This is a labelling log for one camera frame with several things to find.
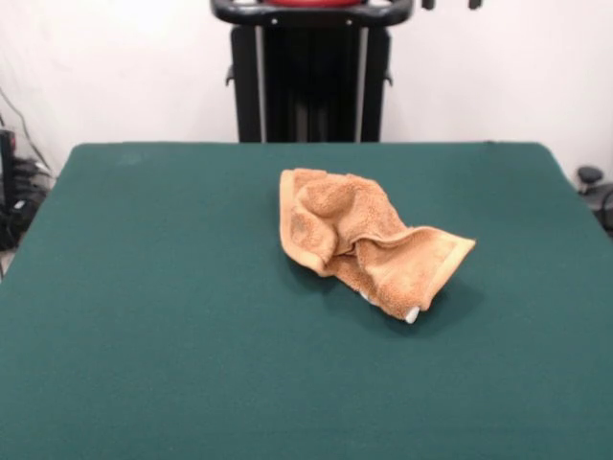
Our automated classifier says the orange terry towel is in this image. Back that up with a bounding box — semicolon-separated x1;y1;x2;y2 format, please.
277;167;478;327

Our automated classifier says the black office chair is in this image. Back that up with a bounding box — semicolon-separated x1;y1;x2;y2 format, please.
576;165;613;227

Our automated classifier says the dark green table cloth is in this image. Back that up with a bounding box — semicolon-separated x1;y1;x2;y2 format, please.
0;141;613;460

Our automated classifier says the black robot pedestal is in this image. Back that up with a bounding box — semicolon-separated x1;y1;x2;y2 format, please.
209;0;412;144

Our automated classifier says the black electronics with cables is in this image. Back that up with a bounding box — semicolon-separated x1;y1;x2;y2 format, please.
0;85;57;253

